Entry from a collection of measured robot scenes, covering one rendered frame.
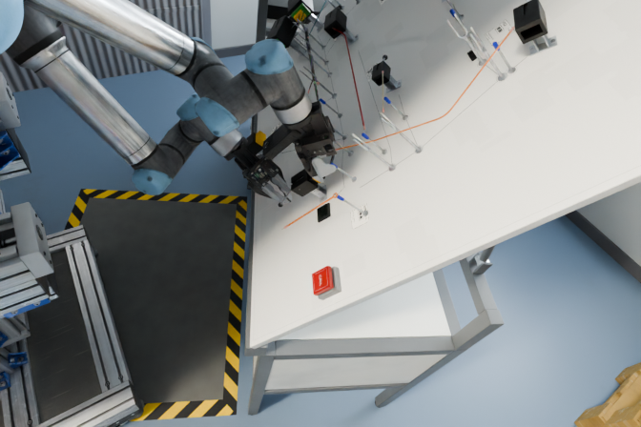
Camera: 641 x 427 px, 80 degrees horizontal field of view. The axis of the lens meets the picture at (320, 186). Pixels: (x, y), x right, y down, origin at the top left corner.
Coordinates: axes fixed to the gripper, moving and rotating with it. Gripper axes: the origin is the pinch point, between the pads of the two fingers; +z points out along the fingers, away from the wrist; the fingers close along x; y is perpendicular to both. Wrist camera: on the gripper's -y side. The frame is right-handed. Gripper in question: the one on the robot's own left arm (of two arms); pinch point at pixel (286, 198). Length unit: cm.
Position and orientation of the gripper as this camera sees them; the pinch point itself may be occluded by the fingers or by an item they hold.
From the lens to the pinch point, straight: 104.7
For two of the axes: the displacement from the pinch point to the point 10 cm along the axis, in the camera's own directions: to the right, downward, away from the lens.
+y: 3.8, 1.1, -9.2
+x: 6.5, -7.4, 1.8
